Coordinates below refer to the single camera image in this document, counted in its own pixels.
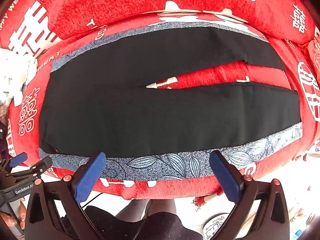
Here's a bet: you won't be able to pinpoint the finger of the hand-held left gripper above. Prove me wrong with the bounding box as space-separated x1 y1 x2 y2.
5 156 53 181
0 152 28 175

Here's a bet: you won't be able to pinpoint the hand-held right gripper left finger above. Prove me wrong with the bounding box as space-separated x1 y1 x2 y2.
24 151 108 240

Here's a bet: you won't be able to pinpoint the person's left hand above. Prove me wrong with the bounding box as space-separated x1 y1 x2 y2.
0 198 27 232

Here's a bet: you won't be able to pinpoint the red printed backrest cover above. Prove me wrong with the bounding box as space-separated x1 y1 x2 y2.
0 0 317 58

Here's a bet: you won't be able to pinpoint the dark cloth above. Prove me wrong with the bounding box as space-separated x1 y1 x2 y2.
0 100 11 162

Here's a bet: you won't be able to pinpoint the red printed seat cover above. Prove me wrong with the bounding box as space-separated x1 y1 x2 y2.
5 11 320 200

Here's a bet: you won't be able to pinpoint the person's leg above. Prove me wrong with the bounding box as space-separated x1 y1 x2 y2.
149 199 177 217
115 199 152 223

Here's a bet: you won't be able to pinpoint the person's left leg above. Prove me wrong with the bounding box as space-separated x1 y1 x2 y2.
115 199 152 223

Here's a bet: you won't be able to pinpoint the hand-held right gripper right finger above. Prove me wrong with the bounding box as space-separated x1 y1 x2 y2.
209 150 291 240

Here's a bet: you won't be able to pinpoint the black cable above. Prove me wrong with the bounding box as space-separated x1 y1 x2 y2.
81 192 104 209

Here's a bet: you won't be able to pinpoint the person's dark skirt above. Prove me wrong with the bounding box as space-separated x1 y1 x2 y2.
82 205 203 240

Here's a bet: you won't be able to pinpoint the black pants with blue trim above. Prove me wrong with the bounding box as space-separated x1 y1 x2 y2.
39 21 303 182

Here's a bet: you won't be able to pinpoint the white slipper with drawing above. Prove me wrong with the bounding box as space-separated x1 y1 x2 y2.
202 212 236 240

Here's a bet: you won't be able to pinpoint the white floral cloth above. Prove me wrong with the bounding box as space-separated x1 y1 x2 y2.
0 47 37 107

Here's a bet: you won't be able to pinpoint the person's right leg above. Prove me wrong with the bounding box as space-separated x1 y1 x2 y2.
149 199 177 217

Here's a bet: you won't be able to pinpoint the red printed cushion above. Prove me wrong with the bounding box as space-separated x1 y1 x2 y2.
306 26 320 73

